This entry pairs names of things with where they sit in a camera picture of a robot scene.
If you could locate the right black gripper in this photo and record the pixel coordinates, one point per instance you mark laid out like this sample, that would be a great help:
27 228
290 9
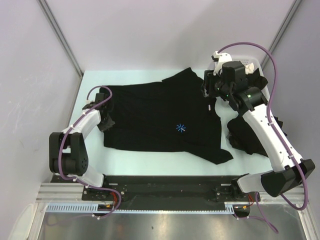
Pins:
209 80

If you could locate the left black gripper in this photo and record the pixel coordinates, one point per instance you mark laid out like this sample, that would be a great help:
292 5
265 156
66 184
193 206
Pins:
107 126

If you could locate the black t shirt blue logo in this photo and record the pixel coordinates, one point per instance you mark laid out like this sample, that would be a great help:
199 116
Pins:
171 115

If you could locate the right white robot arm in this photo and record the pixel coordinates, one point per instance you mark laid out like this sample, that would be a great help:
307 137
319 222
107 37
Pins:
289 169

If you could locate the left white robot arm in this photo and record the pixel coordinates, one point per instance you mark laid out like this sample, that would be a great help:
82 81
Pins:
67 149

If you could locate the black shirts in basket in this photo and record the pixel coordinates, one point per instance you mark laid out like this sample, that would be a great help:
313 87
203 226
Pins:
257 80

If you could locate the folded black shirt stack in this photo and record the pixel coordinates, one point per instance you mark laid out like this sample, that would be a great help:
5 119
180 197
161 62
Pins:
243 138

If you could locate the white cloth in basket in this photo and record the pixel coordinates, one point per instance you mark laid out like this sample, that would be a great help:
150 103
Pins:
250 68

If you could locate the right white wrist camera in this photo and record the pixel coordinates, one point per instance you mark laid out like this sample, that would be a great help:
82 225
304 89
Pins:
219 59

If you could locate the slotted cable duct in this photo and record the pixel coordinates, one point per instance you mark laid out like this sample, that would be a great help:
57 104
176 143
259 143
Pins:
103 209

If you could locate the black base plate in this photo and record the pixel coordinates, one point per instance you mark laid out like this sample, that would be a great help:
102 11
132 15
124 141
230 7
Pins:
168 192

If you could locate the right aluminium frame post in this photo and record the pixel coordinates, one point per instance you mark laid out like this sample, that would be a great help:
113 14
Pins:
284 26

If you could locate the aluminium frame post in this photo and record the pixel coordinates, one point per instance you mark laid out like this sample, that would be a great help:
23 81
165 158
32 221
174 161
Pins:
49 14
284 26

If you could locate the left aluminium frame post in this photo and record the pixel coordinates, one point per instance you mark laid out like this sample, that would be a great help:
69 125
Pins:
49 14

